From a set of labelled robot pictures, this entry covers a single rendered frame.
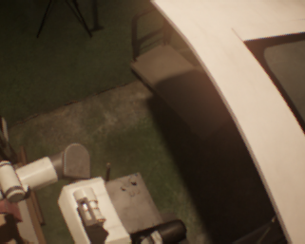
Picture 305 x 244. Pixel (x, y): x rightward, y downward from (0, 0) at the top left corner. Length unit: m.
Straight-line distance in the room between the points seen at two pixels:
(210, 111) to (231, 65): 1.88
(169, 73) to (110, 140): 0.68
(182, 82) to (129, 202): 1.78
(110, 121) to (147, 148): 0.36
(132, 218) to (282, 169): 0.56
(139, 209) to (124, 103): 1.84
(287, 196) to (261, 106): 0.21
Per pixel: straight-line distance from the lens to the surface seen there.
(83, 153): 1.14
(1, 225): 1.47
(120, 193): 1.10
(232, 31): 0.86
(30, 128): 2.89
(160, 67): 2.81
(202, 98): 2.69
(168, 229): 2.10
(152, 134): 2.72
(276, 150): 0.69
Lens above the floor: 2.41
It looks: 60 degrees down
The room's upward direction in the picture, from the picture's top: 2 degrees clockwise
